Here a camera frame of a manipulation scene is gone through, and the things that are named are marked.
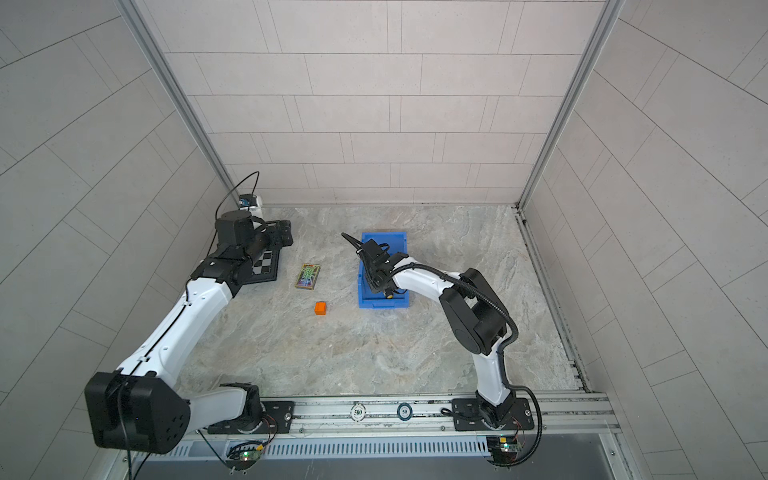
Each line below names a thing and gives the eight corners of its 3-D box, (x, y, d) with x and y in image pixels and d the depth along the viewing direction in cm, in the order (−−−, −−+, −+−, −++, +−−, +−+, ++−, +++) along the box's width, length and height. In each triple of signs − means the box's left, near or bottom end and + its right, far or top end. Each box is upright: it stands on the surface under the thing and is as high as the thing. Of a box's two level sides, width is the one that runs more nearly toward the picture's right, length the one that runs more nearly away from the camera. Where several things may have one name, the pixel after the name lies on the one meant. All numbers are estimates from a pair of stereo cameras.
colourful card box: (296, 288, 96) (294, 284, 94) (304, 266, 101) (302, 263, 99) (313, 290, 95) (311, 286, 94) (320, 268, 101) (319, 264, 99)
